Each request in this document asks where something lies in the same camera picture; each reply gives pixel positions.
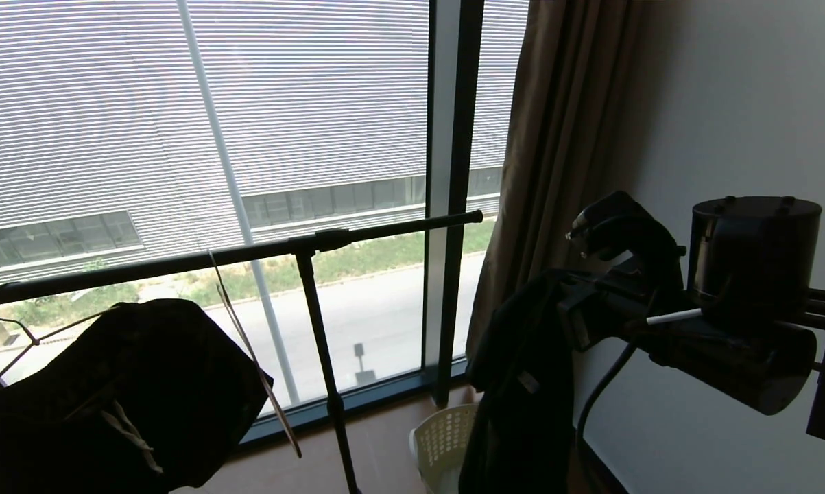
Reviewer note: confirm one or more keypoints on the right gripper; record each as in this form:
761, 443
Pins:
590, 315

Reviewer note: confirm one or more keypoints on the black garment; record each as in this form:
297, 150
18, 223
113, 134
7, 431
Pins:
145, 398
522, 384

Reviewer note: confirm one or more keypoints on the pink clothes hanger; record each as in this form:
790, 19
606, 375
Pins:
254, 357
14, 333

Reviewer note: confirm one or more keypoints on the white laundry basket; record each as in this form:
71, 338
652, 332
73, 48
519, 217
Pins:
446, 439

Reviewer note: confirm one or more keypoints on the black clothes rack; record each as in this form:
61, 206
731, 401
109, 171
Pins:
316, 309

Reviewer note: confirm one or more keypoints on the brown curtain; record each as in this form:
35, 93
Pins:
556, 137

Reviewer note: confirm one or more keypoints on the window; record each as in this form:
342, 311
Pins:
453, 171

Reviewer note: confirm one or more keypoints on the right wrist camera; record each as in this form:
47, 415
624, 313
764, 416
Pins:
625, 230

